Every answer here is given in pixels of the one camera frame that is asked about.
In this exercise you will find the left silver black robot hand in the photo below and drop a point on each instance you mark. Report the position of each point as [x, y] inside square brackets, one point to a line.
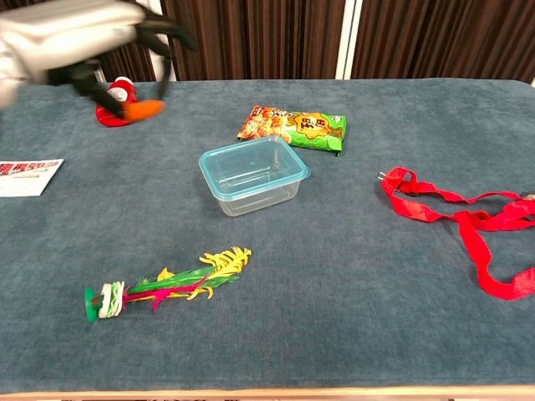
[71, 37]

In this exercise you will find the blue plastic lid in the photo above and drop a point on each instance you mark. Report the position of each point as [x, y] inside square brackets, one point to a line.
[251, 163]

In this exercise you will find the clear plastic container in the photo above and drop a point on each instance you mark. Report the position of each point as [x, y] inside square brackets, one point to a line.
[259, 202]

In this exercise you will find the red ketchup squeeze bottle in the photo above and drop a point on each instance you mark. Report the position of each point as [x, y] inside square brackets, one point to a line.
[125, 89]

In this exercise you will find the white red printed card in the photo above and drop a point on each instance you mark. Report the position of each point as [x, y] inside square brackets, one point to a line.
[21, 181]

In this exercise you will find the green orange snack bag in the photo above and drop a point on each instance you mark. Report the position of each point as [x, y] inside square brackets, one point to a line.
[305, 125]

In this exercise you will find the colourful feather shuttlecock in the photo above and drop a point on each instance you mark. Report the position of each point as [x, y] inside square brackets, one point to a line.
[113, 301]

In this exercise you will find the teal table cloth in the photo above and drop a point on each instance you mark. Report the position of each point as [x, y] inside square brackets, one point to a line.
[292, 292]

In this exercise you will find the dark brown curtain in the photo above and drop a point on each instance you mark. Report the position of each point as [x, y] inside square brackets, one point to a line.
[418, 37]

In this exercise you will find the wide white frame post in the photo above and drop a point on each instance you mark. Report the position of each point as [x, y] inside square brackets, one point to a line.
[349, 37]

